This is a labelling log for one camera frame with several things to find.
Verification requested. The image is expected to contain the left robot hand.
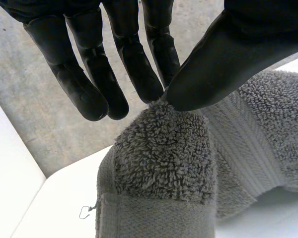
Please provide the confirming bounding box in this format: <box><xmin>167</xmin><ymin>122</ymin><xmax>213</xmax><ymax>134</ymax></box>
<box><xmin>0</xmin><ymin>0</ymin><xmax>298</xmax><ymax>122</ymax></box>

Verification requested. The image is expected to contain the grey towel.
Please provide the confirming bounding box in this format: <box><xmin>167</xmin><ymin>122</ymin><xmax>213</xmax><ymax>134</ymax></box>
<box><xmin>78</xmin><ymin>70</ymin><xmax>298</xmax><ymax>238</ymax></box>

